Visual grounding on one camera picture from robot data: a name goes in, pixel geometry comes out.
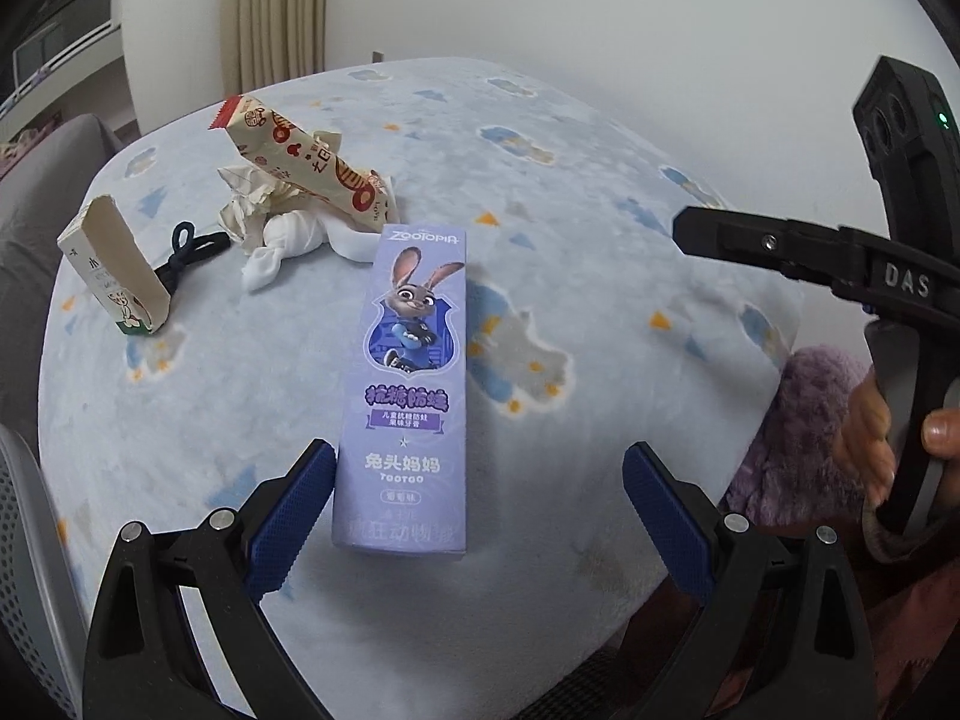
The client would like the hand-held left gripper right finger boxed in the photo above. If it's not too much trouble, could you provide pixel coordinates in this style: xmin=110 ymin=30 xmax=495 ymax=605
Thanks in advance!
xmin=622 ymin=441 xmax=878 ymax=720

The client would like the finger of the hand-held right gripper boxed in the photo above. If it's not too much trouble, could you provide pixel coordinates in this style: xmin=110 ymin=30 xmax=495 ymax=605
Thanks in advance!
xmin=671 ymin=205 xmax=875 ymax=290

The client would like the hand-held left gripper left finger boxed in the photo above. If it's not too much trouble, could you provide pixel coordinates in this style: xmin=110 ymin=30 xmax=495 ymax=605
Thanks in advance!
xmin=84 ymin=439 xmax=338 ymax=720

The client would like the purple toothpaste box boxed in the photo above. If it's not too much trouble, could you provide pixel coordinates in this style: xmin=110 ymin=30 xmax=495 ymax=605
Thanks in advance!
xmin=331 ymin=223 xmax=472 ymax=556

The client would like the grey perforated basket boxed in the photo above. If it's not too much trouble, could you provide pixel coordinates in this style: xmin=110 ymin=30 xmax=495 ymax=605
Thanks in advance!
xmin=0 ymin=424 xmax=89 ymax=720

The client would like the person's right forearm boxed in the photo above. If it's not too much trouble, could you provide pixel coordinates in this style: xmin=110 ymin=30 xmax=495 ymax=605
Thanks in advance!
xmin=859 ymin=457 xmax=960 ymax=691

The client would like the person's right hand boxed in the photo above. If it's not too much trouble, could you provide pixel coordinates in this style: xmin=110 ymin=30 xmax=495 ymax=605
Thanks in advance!
xmin=831 ymin=373 xmax=960 ymax=509

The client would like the purple fuzzy cloth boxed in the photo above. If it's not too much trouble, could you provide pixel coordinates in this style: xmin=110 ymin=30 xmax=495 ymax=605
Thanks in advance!
xmin=720 ymin=345 xmax=878 ymax=533

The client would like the white knotted cloth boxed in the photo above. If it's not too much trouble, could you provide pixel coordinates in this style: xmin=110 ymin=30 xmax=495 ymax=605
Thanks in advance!
xmin=241 ymin=210 xmax=383 ymax=293

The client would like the small open white carton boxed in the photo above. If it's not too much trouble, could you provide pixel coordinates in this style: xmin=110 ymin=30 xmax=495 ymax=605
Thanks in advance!
xmin=58 ymin=195 xmax=172 ymax=336

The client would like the crumpled beige tissue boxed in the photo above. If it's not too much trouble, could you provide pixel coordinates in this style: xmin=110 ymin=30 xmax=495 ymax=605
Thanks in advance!
xmin=216 ymin=129 xmax=347 ymax=245

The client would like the beige snack wrapper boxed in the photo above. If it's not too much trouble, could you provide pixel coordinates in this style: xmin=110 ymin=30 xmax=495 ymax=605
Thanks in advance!
xmin=208 ymin=94 xmax=398 ymax=233

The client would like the beige curtain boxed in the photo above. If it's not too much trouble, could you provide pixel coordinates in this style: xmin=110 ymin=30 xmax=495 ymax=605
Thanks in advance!
xmin=221 ymin=0 xmax=331 ymax=95

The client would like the bay window ledge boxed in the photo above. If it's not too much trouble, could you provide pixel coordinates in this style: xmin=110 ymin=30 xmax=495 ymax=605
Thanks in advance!
xmin=0 ymin=19 xmax=125 ymax=136

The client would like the black hair tie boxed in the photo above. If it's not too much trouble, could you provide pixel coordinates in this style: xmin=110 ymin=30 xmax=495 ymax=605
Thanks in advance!
xmin=154 ymin=223 xmax=233 ymax=293

